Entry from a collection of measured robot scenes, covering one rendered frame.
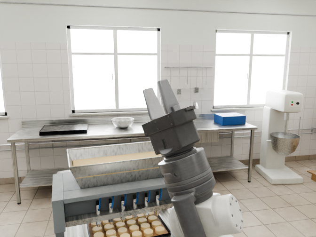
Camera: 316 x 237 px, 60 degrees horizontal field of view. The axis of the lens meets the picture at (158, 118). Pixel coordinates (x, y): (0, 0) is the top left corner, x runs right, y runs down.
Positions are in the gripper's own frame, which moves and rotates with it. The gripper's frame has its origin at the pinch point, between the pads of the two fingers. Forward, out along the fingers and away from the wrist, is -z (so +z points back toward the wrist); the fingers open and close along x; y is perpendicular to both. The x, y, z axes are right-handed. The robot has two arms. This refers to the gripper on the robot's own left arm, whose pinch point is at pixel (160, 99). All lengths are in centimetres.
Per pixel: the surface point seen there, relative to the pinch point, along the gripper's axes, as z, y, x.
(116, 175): 20, -30, -85
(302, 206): 163, -294, -154
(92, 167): 12, -19, -83
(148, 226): 52, -41, -92
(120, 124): -18, -167, -294
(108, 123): -28, -175, -341
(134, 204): 38, -35, -88
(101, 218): 37, -18, -93
